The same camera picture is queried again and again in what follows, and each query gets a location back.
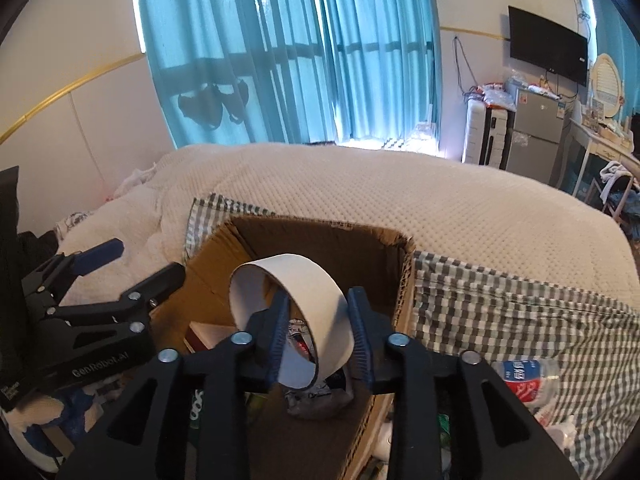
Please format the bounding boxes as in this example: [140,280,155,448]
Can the clear bags on fridge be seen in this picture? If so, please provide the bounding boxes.
[505,72,566,101]

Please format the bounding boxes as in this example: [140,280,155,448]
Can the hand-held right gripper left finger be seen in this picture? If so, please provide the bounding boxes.
[55,292,291,480]

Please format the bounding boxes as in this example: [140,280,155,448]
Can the white paper tape roll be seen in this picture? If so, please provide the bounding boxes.
[229,254,356,391]

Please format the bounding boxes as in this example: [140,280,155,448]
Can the narrow blue curtain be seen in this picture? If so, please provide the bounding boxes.
[585,0,640,111]

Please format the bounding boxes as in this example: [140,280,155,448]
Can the silver small fridge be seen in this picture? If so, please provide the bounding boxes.
[505,92,568,186]

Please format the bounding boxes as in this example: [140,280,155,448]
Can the wide blue curtain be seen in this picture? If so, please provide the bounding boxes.
[134,0,346,150]

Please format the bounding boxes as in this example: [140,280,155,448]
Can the brown cardboard box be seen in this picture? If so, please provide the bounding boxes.
[150,215,418,480]

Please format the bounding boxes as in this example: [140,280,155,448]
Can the dark garment behind curtain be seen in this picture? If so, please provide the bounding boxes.
[177,80,251,131]

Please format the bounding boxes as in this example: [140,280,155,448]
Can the clothes pile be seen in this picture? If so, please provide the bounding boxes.
[600,160,640,241]

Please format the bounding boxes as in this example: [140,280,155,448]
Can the red brown small box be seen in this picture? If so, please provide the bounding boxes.
[187,321,236,356]

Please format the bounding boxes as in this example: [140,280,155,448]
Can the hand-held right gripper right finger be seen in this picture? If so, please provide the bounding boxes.
[347,287,581,480]

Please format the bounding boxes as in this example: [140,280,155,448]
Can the dark cloth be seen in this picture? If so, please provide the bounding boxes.
[17,230,61,273]

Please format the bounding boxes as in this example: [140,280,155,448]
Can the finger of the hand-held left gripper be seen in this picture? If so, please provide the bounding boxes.
[47,262,187,326]
[22,239,125,311]

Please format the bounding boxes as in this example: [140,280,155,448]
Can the crumpled white tissue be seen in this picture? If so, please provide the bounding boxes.
[535,410,576,451]

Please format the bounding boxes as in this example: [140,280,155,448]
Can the blue wall cable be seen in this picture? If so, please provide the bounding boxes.
[452,35,478,96]

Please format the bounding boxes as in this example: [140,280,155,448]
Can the oval white vanity mirror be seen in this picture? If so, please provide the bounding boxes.
[591,53,626,121]

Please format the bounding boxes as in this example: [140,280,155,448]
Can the white dressing table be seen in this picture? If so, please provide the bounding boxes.
[550,110,640,201]

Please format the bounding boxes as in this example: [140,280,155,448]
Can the clear plastic bag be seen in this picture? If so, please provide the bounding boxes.
[412,121,441,153]

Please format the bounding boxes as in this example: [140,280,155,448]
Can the grey white checked cloth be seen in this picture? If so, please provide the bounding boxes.
[185,192,640,480]

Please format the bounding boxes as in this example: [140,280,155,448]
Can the patterned white blue cloth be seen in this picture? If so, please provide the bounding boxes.
[57,212,91,236]

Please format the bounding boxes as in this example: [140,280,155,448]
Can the white crumpled garment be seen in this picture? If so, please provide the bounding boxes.
[112,165,158,198]

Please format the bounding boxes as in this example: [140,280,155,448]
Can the red white plastic bags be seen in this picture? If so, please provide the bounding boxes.
[475,80,518,111]

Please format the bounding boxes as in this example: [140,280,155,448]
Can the clear bottle red label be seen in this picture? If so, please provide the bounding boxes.
[492,358,561,406]

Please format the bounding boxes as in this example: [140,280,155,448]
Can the black wall television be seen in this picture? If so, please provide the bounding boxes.
[508,6,589,87]

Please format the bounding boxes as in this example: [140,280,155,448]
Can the white suitcase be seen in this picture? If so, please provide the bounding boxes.
[462,101,516,168]

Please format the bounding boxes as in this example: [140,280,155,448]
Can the wooden chair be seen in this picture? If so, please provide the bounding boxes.
[597,160,640,226]

